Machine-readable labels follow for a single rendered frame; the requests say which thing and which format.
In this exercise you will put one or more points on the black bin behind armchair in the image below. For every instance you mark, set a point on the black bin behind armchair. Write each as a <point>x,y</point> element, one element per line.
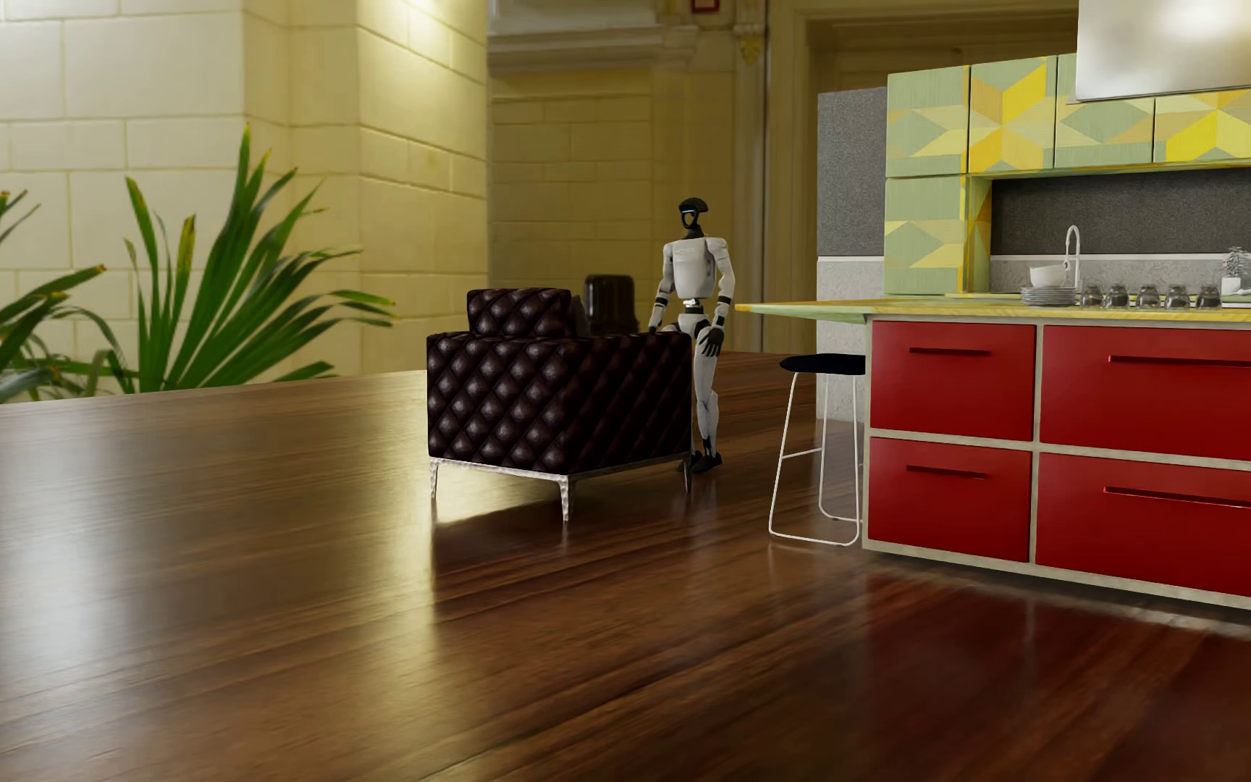
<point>611,304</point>

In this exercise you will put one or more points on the white robot legs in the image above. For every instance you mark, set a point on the white robot legs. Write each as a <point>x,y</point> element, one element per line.
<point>706,393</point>

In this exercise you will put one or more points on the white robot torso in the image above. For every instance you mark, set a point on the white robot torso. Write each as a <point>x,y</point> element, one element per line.
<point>697,272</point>

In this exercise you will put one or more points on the black robot head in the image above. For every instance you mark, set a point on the black robot head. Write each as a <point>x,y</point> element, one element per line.
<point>693,211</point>

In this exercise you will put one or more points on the dark tufted leather armchair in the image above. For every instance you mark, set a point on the dark tufted leather armchair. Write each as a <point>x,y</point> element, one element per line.
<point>549,402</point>

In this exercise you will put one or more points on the small red drawer front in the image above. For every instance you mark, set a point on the small red drawer front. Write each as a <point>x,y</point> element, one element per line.
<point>951,382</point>
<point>948,502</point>

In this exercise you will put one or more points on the stack of white plates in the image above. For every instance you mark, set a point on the stack of white plates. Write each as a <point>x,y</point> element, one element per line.
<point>1047,295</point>

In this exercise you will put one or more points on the white bowl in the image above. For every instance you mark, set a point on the white bowl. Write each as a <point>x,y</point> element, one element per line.
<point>1047,276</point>

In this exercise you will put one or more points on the kitchen island yellow countertop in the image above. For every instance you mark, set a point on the kitchen island yellow countertop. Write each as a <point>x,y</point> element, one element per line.
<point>1060,313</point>

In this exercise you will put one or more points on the chrome kitchen faucet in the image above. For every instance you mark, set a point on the chrome kitchen faucet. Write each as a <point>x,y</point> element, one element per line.
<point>1072,255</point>

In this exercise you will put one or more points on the clear drinking glass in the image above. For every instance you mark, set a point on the clear drinking glass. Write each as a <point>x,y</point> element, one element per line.
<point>1209,297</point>
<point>1116,297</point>
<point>1148,297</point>
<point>1091,297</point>
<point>1177,297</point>

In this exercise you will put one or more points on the large green palm plant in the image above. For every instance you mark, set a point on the large green palm plant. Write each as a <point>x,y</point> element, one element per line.
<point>215,315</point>

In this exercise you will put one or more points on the wide red drawer front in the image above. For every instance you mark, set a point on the wide red drawer front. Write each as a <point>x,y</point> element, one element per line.
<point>1179,397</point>
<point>1179,532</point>

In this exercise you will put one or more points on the small potted herb plant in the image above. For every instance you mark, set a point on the small potted herb plant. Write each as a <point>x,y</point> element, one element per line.
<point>1233,272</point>

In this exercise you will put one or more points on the steel range hood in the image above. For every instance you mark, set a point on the steel range hood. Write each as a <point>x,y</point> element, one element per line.
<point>1190,46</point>

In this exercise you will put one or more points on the green yellow patterned wall cabinets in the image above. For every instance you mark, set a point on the green yellow patterned wall cabinets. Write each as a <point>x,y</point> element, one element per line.
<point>1011,117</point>

